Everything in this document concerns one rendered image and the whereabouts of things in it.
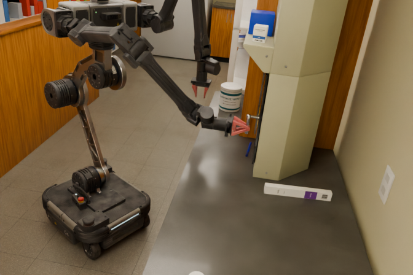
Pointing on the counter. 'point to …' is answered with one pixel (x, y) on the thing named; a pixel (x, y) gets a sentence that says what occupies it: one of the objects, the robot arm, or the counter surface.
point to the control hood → (260, 51)
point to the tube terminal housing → (297, 80)
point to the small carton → (260, 33)
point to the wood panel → (337, 112)
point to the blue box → (256, 17)
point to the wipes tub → (230, 97)
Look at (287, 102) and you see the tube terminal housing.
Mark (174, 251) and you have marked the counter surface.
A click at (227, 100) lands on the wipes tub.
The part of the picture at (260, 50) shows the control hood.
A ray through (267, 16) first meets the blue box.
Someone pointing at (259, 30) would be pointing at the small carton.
